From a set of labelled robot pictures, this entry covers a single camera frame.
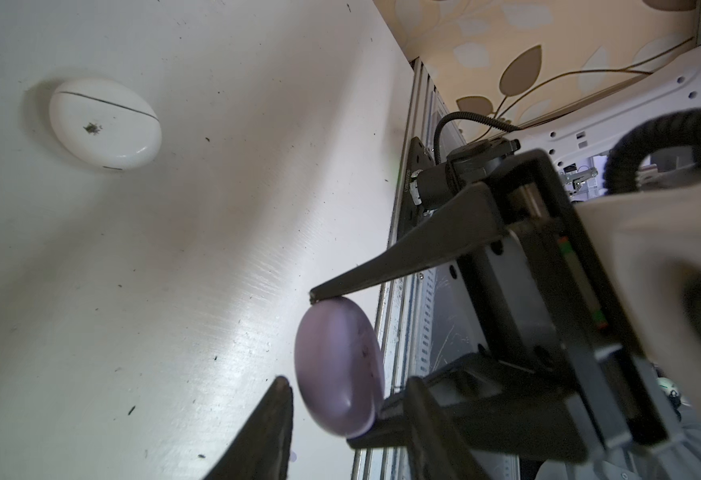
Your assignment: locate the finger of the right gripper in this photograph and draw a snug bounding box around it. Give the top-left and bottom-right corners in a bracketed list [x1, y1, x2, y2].
[348, 353, 591, 462]
[310, 182, 507, 304]

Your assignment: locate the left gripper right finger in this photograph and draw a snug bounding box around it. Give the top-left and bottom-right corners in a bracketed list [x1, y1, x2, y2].
[404, 377, 489, 479]

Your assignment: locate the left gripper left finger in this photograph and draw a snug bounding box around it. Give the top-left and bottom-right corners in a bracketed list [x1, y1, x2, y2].
[206, 376, 294, 480]

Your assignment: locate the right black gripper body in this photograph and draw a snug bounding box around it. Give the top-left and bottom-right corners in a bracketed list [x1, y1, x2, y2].
[446, 150, 685, 461]

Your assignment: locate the purple earbud charging case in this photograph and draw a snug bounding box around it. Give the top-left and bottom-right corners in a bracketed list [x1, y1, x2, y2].
[294, 297, 385, 438]

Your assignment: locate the white earbud charging case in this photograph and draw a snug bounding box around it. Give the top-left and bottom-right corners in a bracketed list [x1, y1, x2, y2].
[48, 78, 162, 171]

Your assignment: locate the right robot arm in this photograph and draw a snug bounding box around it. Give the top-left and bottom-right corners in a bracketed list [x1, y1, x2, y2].
[308, 47, 701, 463]

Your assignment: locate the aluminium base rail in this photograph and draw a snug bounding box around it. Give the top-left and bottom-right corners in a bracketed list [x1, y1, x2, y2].
[349, 56, 520, 480]

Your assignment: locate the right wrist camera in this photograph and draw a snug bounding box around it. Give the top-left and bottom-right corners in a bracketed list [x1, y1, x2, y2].
[576, 182, 701, 418]

